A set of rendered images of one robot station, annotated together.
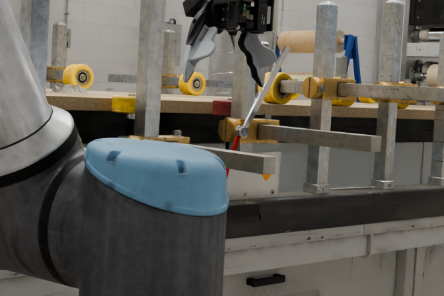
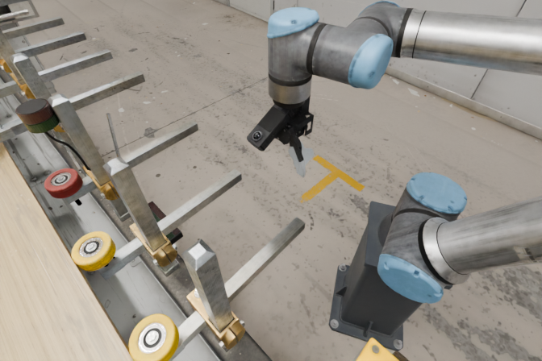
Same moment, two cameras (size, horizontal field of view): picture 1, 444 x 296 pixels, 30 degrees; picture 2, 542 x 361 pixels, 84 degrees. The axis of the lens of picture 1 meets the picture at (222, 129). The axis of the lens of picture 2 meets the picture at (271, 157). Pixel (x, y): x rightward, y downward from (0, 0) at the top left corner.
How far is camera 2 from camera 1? 1.57 m
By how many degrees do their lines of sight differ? 91
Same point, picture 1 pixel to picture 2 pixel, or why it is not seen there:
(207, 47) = (309, 153)
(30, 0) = (216, 270)
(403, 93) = (120, 88)
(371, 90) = (94, 97)
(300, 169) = not seen: hidden behind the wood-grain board
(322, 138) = (167, 143)
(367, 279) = not seen: hidden behind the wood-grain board
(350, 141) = (185, 133)
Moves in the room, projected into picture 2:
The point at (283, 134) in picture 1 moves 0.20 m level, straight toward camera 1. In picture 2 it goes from (135, 161) to (202, 161)
